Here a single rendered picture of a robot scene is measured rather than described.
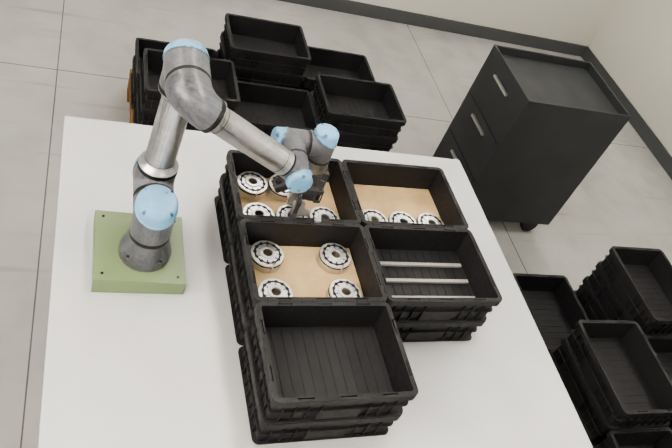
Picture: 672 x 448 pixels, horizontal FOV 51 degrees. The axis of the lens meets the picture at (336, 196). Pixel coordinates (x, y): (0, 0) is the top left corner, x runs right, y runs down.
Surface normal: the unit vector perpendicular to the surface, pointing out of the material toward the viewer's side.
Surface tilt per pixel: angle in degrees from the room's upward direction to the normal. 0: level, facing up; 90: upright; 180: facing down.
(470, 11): 90
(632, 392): 0
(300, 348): 0
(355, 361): 0
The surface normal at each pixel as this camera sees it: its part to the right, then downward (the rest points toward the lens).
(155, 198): 0.37, -0.57
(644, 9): -0.93, -0.07
